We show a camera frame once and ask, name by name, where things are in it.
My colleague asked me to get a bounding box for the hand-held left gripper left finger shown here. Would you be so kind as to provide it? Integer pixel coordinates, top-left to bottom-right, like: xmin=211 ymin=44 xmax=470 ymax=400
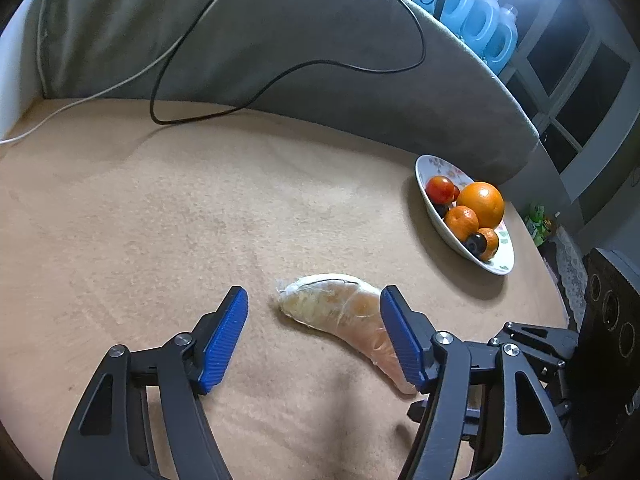
xmin=52 ymin=285 xmax=249 ymax=480

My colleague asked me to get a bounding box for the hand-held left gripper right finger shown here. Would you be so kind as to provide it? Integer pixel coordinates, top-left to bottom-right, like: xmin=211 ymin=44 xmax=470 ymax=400
xmin=380 ymin=285 xmax=578 ymax=480

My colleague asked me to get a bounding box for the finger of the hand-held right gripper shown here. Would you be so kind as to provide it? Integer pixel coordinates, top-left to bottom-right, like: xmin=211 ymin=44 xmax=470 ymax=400
xmin=542 ymin=375 xmax=573 ymax=423
xmin=489 ymin=321 xmax=583 ymax=378

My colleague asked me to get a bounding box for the peeled pomelo segment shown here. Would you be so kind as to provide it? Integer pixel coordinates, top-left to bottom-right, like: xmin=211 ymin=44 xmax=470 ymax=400
xmin=274 ymin=273 xmax=418 ymax=396

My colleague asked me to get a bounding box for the white floral plate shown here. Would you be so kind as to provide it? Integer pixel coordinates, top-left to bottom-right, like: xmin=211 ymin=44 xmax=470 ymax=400
xmin=415 ymin=154 xmax=515 ymax=277

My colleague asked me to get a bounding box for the small tangerine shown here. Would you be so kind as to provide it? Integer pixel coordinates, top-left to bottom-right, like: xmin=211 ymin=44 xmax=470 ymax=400
xmin=477 ymin=227 xmax=500 ymax=261

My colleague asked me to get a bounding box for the tangerine with stem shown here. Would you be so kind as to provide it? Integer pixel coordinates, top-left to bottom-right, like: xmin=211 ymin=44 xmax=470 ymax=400
xmin=443 ymin=205 xmax=481 ymax=243

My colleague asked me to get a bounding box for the large orange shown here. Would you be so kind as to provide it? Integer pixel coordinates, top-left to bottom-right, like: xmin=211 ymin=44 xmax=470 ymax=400
xmin=456 ymin=181 xmax=506 ymax=231

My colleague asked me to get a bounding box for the round red cherry tomato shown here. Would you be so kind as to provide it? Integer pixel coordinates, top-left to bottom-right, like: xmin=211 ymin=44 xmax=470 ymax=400
xmin=425 ymin=176 xmax=457 ymax=204

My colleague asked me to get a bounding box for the white lace cloth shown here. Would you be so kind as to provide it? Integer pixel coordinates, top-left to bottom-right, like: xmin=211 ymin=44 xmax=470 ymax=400
xmin=552 ymin=227 xmax=588 ymax=326

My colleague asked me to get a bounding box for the green packet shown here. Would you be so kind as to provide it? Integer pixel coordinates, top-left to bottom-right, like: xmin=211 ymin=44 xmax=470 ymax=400
xmin=524 ymin=203 xmax=557 ymax=247

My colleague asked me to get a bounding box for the grey sofa cushion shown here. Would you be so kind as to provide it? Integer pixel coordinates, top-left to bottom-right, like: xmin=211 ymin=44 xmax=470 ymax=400
xmin=37 ymin=0 xmax=541 ymax=186

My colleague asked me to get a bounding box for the white window frame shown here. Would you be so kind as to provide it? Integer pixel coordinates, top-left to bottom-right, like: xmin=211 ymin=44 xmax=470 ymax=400
xmin=500 ymin=0 xmax=640 ymax=226

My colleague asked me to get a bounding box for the white cable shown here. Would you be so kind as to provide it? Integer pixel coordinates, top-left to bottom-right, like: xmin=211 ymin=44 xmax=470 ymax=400
xmin=0 ymin=0 xmax=248 ymax=145

